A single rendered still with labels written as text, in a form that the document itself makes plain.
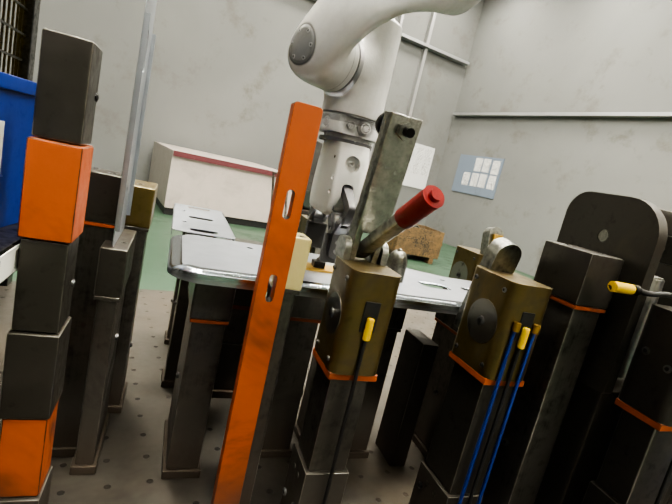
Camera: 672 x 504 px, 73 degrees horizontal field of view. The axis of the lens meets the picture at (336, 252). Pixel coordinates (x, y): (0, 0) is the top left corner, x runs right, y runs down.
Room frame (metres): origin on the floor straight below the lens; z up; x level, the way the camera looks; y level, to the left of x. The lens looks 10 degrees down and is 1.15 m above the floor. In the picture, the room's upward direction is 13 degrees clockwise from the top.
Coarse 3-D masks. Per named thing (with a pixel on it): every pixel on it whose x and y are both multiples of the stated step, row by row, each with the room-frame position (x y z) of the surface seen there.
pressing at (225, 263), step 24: (192, 240) 0.64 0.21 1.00; (216, 240) 0.68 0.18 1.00; (168, 264) 0.51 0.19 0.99; (192, 264) 0.51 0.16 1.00; (216, 264) 0.54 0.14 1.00; (240, 264) 0.57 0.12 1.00; (240, 288) 0.50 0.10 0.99; (312, 288) 0.53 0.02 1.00; (408, 288) 0.65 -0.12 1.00; (432, 288) 0.69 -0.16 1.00; (456, 288) 0.73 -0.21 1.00; (456, 312) 0.61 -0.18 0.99
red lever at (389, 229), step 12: (420, 192) 0.40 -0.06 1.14; (432, 192) 0.39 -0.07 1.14; (408, 204) 0.42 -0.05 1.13; (420, 204) 0.40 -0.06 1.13; (432, 204) 0.40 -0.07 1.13; (396, 216) 0.43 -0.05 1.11; (408, 216) 0.42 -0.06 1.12; (420, 216) 0.41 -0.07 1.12; (384, 228) 0.46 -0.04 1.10; (396, 228) 0.44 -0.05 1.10; (408, 228) 0.43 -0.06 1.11; (372, 240) 0.48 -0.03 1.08; (384, 240) 0.47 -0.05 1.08; (360, 252) 0.50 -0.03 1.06; (372, 252) 0.50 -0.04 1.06
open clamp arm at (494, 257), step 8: (496, 240) 0.55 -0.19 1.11; (504, 240) 0.55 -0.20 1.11; (488, 248) 0.56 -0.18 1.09; (496, 248) 0.54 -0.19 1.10; (504, 248) 0.54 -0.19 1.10; (512, 248) 0.54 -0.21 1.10; (488, 256) 0.55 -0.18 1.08; (496, 256) 0.54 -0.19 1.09; (504, 256) 0.54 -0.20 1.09; (512, 256) 0.55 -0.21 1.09; (520, 256) 0.55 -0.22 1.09; (480, 264) 0.56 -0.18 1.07; (488, 264) 0.55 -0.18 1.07; (496, 264) 0.54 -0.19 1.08; (504, 264) 0.55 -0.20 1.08; (512, 264) 0.55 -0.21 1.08; (512, 272) 0.55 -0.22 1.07; (464, 304) 0.57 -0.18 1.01; (456, 320) 0.57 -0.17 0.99
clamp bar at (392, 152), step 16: (384, 112) 0.52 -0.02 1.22; (384, 128) 0.49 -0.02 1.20; (400, 128) 0.47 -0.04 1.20; (416, 128) 0.49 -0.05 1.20; (384, 144) 0.48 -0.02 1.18; (400, 144) 0.49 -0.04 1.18; (384, 160) 0.48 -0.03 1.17; (400, 160) 0.49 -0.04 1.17; (368, 176) 0.50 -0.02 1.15; (384, 176) 0.49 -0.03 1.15; (400, 176) 0.49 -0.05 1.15; (368, 192) 0.49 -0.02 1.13; (384, 192) 0.49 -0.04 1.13; (368, 208) 0.49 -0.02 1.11; (384, 208) 0.50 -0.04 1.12; (352, 224) 0.51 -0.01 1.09; (368, 224) 0.50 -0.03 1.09; (352, 240) 0.50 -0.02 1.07; (352, 256) 0.50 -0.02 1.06; (368, 256) 0.52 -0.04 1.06
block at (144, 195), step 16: (144, 192) 0.64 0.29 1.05; (144, 208) 0.64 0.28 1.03; (128, 224) 0.63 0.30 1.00; (144, 224) 0.64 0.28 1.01; (144, 240) 0.65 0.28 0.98; (128, 288) 0.64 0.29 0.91; (128, 304) 0.64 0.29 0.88; (128, 320) 0.64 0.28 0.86; (128, 336) 0.64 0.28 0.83; (128, 352) 0.67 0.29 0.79; (112, 384) 0.64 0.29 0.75; (112, 400) 0.64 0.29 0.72
